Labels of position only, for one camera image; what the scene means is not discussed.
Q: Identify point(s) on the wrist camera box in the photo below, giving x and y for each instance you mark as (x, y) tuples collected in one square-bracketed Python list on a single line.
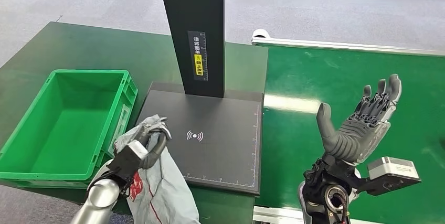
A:
[(127, 161), (391, 170)]

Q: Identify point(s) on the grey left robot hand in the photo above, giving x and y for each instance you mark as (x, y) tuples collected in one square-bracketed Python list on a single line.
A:
[(158, 146)]

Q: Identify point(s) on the green conveyor belt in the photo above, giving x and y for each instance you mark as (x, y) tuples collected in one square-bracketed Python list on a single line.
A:
[(295, 76)]

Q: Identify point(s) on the long silver conveyor rail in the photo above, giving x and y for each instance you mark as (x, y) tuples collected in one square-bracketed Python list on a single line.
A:
[(347, 46)]

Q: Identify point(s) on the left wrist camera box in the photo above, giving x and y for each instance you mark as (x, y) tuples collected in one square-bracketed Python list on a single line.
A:
[(127, 161)]

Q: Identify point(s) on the short silver conveyor rail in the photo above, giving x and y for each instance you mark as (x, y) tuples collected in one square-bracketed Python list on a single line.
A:
[(274, 215)]

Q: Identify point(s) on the green plastic crate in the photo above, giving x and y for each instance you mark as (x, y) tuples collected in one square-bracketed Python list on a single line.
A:
[(69, 128)]

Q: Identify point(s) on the dark green table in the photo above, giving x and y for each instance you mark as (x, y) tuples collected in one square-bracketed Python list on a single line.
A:
[(104, 48)]

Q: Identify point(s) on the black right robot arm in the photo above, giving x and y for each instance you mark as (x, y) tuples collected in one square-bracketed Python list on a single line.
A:
[(323, 191)]

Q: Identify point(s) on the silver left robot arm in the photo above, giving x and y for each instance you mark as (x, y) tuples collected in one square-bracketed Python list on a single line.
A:
[(99, 198)]

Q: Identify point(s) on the black inbound scanning machine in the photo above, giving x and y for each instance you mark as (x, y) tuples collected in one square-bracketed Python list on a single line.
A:
[(219, 146)]

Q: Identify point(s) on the yellow and grey machine label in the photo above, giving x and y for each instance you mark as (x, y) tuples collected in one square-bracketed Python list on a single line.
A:
[(198, 57)]

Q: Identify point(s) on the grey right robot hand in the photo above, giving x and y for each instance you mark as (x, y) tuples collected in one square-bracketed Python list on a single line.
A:
[(354, 139)]

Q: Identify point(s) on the grey mailer package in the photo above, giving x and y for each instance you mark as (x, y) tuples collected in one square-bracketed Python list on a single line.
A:
[(163, 194)]

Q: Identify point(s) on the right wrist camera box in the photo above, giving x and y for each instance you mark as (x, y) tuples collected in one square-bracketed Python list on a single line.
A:
[(391, 170)]

